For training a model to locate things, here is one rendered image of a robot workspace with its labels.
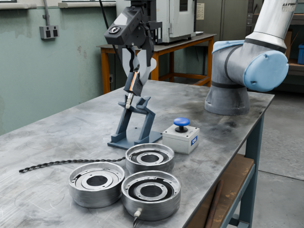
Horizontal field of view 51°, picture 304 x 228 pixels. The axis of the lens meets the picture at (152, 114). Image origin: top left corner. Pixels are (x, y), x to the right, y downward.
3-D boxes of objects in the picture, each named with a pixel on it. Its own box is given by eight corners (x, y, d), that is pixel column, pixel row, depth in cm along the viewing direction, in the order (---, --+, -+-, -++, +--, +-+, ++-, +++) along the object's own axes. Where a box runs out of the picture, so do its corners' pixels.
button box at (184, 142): (188, 155, 76) (189, 136, 74) (162, 149, 79) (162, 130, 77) (201, 142, 82) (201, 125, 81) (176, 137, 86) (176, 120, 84)
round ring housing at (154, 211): (138, 184, 64) (137, 166, 63) (187, 195, 60) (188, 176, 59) (111, 214, 55) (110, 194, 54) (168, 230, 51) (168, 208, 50)
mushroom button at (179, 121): (185, 142, 77) (185, 122, 75) (170, 139, 79) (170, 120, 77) (191, 136, 80) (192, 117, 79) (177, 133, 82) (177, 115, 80)
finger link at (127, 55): (143, 80, 85) (145, 45, 81) (130, 85, 80) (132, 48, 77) (134, 78, 86) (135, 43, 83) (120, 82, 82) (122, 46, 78)
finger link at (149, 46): (156, 65, 76) (152, 27, 74) (152, 66, 75) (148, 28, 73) (140, 66, 79) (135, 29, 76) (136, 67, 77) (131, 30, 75)
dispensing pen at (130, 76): (111, 122, 76) (132, 58, 79) (121, 126, 80) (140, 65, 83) (119, 124, 75) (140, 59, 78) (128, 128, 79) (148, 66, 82)
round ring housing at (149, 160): (182, 165, 71) (182, 149, 70) (160, 188, 63) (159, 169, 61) (141, 155, 76) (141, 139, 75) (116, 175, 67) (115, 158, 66)
